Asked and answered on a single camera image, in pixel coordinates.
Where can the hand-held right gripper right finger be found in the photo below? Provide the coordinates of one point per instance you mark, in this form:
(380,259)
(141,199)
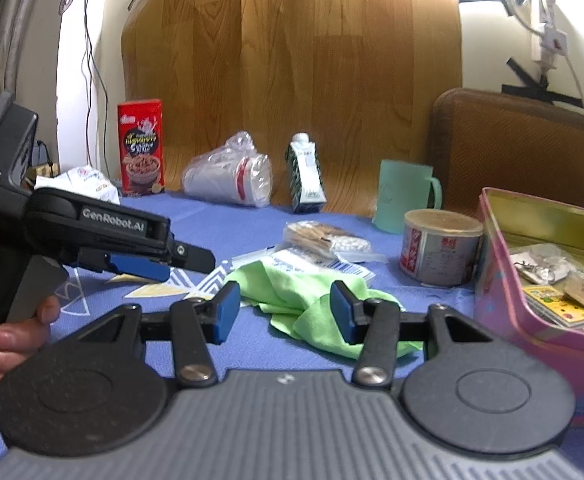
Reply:
(342,315)

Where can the clear plastic sleeve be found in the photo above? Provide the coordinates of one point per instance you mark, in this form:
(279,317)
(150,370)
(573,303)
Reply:
(252,260)

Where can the red snack box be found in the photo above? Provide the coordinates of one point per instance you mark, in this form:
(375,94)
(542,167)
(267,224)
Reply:
(142,150)

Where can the white printed packet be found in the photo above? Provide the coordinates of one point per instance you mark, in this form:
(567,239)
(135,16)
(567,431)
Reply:
(297,262)

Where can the plastic bag of snacks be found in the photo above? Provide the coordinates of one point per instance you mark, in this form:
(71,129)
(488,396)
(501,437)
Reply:
(317,237)

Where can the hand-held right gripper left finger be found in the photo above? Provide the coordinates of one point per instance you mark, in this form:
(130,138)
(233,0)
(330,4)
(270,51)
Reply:
(227,310)

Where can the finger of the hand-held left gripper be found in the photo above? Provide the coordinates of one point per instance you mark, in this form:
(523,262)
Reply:
(137,266)
(192,255)

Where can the green drink carton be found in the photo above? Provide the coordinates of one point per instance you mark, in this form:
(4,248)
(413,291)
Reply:
(304,175)

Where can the yellow card box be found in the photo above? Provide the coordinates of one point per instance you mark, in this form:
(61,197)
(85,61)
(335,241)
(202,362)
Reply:
(557,305)

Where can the black tape cross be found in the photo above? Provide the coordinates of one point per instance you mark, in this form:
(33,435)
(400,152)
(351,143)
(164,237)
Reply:
(537,87)

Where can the wood pattern board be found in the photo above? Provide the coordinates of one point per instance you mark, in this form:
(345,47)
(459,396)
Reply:
(297,60)

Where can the dark basket with yellow cloth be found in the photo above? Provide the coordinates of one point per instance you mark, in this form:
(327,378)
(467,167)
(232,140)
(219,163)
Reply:
(47,162)

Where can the pink tin box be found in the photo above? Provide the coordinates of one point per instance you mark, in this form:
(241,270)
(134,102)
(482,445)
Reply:
(522,350)

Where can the small paper-label can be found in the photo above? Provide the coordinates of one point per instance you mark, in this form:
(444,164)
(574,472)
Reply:
(437,255)

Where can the paper cups in plastic bag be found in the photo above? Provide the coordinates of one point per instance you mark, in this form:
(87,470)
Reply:
(222,180)

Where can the grey curtain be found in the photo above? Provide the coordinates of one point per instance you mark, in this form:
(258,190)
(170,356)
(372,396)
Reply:
(12,20)

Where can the person's left hand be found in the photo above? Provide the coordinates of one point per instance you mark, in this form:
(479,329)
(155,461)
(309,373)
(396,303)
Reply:
(17,332)

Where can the blue printed tablecloth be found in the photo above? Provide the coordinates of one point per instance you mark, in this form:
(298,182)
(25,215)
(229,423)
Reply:
(252,220)

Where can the green cloth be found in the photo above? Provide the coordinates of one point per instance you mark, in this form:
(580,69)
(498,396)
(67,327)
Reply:
(292,290)

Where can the clear bag of keys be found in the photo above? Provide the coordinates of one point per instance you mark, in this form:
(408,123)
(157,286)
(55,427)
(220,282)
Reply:
(542,265)

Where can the pale green mug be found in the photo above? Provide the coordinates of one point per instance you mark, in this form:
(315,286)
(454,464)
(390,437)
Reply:
(397,195)

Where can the white tissue pack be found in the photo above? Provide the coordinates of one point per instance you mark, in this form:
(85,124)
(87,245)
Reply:
(87,182)

